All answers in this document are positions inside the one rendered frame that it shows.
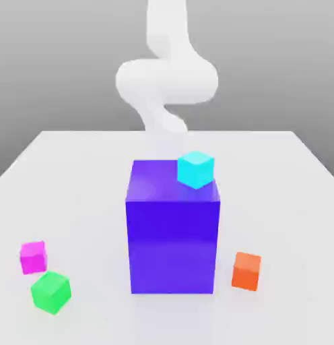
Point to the small cyan cube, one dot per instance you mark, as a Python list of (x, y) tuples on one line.
[(195, 171)]

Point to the small orange cube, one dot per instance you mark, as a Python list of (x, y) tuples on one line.
[(246, 271)]

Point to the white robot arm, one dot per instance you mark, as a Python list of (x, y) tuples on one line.
[(167, 80)]

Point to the small magenta cube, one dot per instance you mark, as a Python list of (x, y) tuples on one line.
[(33, 258)]

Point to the large purple box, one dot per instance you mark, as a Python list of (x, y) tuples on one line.
[(172, 242)]

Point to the small green cube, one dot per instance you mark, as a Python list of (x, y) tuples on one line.
[(50, 293)]

